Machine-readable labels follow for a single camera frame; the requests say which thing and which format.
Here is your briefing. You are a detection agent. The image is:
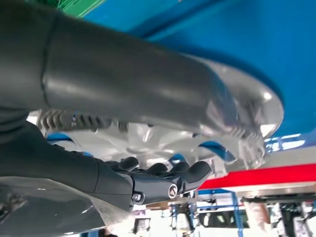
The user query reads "blue metal shelf rack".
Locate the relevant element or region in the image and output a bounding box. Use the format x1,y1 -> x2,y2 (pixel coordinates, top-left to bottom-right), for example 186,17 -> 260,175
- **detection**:
47,0 -> 316,164

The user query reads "green plastic crate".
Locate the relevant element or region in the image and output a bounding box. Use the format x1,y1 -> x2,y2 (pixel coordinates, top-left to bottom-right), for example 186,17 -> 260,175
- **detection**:
25,0 -> 107,18

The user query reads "distant blue metal frame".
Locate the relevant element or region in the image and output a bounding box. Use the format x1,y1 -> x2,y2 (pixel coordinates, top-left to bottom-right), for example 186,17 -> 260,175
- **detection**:
161,189 -> 245,237

